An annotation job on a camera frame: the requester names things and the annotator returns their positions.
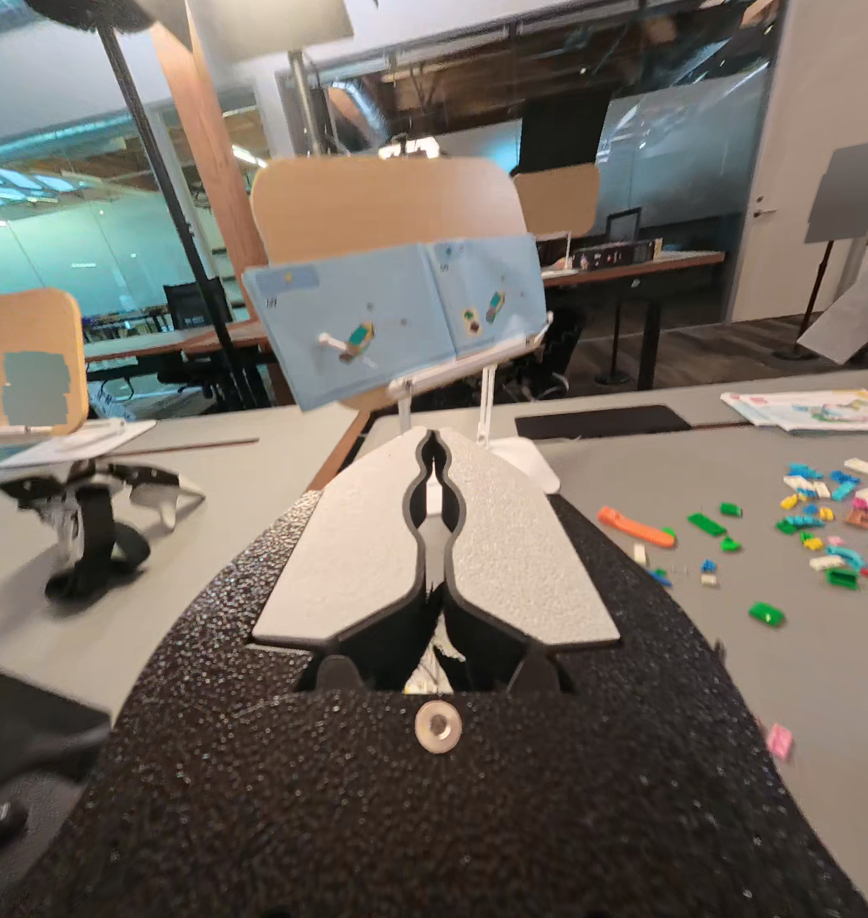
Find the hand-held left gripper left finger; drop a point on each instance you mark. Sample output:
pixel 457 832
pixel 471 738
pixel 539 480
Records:
pixel 348 559

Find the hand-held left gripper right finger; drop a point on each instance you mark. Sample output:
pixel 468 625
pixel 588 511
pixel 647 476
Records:
pixel 520 566

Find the blue instruction booklet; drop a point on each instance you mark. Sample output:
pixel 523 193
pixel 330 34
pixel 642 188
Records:
pixel 376 308

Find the grey desk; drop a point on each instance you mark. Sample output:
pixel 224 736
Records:
pixel 692 645
pixel 226 516

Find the orange brick separator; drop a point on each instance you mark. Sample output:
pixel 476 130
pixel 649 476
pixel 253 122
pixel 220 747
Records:
pixel 631 527

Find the white rectangular brick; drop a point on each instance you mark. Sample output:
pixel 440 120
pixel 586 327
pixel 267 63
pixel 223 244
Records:
pixel 640 554

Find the blue rod brick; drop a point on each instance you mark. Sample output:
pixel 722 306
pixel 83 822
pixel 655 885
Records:
pixel 661 577

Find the green flat plate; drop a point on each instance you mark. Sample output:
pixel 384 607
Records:
pixel 706 524

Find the black office chair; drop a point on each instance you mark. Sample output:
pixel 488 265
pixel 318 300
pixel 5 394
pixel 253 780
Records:
pixel 197 305

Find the green square brick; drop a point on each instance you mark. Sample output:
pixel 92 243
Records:
pixel 767 614

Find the white instruction booklet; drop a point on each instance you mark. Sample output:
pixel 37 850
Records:
pixel 746 409
pixel 828 412

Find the pink flat brick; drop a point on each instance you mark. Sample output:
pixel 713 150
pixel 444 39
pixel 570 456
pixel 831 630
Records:
pixel 779 741

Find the pile of colourful bricks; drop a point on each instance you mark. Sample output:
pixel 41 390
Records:
pixel 835 495

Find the black printed box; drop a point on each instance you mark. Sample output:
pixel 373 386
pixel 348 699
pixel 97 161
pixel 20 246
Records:
pixel 613 256

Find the wooden background table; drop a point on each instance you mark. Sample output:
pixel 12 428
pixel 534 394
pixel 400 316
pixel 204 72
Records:
pixel 663 262

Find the black light stand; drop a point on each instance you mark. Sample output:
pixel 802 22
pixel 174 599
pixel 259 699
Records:
pixel 158 172

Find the wooden pillar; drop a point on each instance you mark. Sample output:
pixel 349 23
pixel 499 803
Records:
pixel 208 165

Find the black flag stand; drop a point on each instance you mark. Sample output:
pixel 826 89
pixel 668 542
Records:
pixel 814 301

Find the grey flag panel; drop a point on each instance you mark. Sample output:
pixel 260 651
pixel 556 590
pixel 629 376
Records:
pixel 850 193
pixel 850 323

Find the metal pole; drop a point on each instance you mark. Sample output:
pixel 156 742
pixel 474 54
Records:
pixel 306 107

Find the pale door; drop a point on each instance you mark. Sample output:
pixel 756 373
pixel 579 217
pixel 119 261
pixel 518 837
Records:
pixel 807 107

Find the black frame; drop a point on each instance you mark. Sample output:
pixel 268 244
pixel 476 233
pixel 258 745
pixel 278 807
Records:
pixel 624 226

